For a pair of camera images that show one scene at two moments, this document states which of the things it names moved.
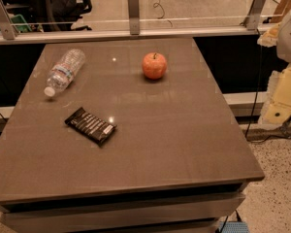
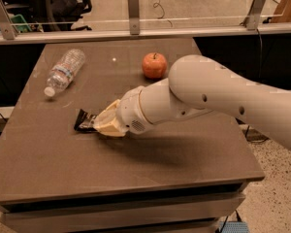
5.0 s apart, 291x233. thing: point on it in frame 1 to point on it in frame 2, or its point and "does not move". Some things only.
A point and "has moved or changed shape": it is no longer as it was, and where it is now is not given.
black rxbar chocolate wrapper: (96, 127) has moved or changed shape
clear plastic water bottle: (64, 71) does not move
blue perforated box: (234, 227) does not move
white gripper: (290, 41) to (130, 112)
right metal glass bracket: (252, 20) does not move
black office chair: (58, 7) does not move
